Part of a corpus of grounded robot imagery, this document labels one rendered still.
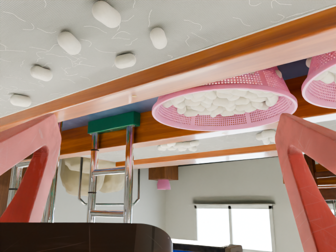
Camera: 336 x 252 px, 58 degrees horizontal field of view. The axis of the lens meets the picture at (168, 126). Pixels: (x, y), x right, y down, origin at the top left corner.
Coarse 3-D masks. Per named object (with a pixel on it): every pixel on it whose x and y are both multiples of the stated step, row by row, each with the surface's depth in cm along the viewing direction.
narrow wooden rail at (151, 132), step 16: (288, 80) 65; (144, 112) 88; (304, 112) 62; (320, 112) 60; (80, 128) 105; (144, 128) 87; (160, 128) 83; (176, 128) 80; (256, 128) 70; (64, 144) 108; (80, 144) 103; (112, 144) 93; (144, 144) 89
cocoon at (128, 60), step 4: (116, 56) 41; (120, 56) 40; (124, 56) 40; (128, 56) 40; (132, 56) 40; (116, 60) 40; (120, 60) 40; (124, 60) 40; (128, 60) 40; (132, 60) 40; (116, 64) 41; (120, 64) 40; (124, 64) 40; (128, 64) 40; (132, 64) 40
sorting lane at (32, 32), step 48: (0, 0) 30; (48, 0) 30; (96, 0) 30; (144, 0) 30; (192, 0) 30; (240, 0) 30; (288, 0) 30; (0, 48) 40; (48, 48) 40; (96, 48) 39; (144, 48) 39; (192, 48) 39; (0, 96) 57; (48, 96) 57
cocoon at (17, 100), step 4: (12, 96) 55; (16, 96) 55; (20, 96) 55; (24, 96) 56; (12, 100) 55; (16, 100) 55; (20, 100) 55; (24, 100) 56; (28, 100) 56; (16, 104) 55; (20, 104) 56; (24, 104) 56; (28, 104) 56
